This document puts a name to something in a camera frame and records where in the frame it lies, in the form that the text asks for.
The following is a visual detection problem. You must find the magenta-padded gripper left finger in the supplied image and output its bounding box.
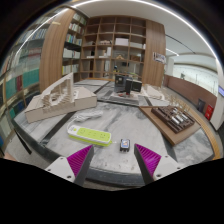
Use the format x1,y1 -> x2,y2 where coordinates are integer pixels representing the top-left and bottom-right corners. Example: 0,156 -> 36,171
44,144 -> 96,187

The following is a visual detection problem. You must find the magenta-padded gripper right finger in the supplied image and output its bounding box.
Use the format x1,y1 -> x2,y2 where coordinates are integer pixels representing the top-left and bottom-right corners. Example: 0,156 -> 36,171
133,143 -> 188,186

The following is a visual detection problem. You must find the small dark charger block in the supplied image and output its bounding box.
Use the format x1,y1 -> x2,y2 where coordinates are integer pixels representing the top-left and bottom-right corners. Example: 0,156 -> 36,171
119,138 -> 131,154

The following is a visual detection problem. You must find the green and white power strip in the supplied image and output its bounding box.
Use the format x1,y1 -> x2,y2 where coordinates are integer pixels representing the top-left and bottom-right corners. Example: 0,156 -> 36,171
67,125 -> 114,148

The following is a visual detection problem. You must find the dark brown model on wooden board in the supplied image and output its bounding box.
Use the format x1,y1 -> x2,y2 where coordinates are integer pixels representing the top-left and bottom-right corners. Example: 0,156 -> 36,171
138,103 -> 203,147

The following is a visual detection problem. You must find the large white architectural model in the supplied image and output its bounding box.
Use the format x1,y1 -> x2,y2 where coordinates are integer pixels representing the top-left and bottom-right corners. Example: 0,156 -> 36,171
24,72 -> 98,124

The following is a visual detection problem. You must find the red bin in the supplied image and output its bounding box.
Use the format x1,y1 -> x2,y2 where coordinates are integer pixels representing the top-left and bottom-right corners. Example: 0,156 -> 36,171
204,103 -> 215,121

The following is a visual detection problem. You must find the blue bin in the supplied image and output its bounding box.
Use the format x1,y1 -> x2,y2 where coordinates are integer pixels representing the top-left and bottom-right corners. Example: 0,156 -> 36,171
196,98 -> 205,113

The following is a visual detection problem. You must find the small white architectural model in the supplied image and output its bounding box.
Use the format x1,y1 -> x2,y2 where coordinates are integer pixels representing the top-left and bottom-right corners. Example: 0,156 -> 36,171
143,83 -> 167,102

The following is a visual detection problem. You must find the tall bookshelf with books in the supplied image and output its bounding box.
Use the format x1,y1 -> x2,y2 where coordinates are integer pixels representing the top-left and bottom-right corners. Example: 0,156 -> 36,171
0,7 -> 85,153

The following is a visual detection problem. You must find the wooden cubby shelf unit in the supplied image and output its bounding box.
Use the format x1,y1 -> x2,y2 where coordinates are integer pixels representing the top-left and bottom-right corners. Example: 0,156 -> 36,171
79,14 -> 148,82

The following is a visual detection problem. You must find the curved ceiling light strip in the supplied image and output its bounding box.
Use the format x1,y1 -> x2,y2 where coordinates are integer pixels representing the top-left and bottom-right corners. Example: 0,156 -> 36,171
71,0 -> 218,62

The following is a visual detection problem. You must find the white power strip cable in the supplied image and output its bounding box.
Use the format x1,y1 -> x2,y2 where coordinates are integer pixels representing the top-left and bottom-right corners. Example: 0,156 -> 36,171
66,110 -> 105,133

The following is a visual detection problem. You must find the wall poster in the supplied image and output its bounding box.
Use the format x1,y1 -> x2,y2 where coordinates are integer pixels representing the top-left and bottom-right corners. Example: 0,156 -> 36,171
152,51 -> 167,65

